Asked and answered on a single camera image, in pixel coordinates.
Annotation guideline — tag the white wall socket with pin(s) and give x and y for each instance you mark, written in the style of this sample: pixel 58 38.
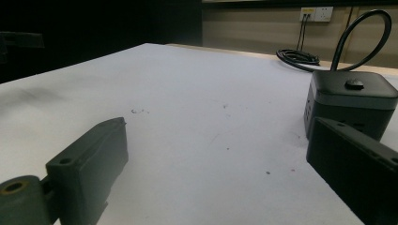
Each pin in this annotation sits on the white wall socket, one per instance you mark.
pixel 316 14

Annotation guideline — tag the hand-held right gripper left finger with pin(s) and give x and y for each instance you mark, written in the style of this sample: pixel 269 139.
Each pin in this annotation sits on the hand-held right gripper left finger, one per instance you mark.
pixel 90 165

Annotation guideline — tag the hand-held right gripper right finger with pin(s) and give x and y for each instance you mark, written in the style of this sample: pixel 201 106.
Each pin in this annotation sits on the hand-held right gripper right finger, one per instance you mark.
pixel 353 168

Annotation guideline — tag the black cube power strip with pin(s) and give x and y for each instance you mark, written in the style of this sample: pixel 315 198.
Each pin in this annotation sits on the black cube power strip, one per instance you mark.
pixel 347 100

